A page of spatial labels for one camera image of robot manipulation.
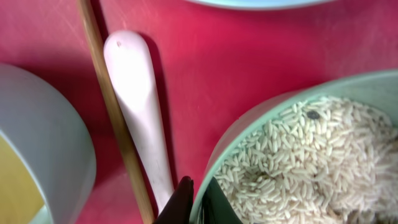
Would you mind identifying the white plastic fork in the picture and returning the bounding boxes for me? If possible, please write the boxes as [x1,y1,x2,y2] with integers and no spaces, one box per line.
[104,30,174,212]

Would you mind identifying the rice food scraps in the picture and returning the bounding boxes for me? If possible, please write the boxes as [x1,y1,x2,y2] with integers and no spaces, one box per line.
[215,96,397,223]

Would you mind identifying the mint green bowl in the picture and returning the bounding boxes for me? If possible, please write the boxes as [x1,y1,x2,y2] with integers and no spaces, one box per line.
[189,70,397,223]

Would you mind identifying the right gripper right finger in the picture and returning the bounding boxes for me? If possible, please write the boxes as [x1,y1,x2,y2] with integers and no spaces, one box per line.
[196,177,242,224]

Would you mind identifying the large pale blue plate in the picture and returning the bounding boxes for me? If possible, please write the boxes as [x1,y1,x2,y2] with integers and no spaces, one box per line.
[188,0,333,11]

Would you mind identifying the wooden chopstick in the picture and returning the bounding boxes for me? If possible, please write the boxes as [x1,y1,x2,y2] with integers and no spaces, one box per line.
[77,0,155,224]

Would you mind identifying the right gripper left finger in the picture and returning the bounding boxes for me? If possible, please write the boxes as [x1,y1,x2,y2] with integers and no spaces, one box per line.
[154,176,194,224]

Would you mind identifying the yellow plastic cup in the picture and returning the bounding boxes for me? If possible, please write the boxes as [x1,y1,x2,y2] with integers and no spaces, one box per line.
[1,64,96,223]

